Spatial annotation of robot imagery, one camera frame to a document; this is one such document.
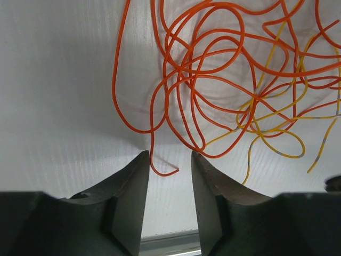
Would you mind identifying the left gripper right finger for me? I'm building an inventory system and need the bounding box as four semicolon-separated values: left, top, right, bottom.
191;152;340;255

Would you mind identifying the aluminium mounting rail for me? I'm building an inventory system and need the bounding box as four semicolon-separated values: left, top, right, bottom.
139;230;202;256

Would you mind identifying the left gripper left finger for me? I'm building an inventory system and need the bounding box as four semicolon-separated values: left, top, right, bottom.
1;151;149;255

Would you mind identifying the orange wire bundle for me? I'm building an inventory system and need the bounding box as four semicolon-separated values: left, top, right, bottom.
111;0;341;177

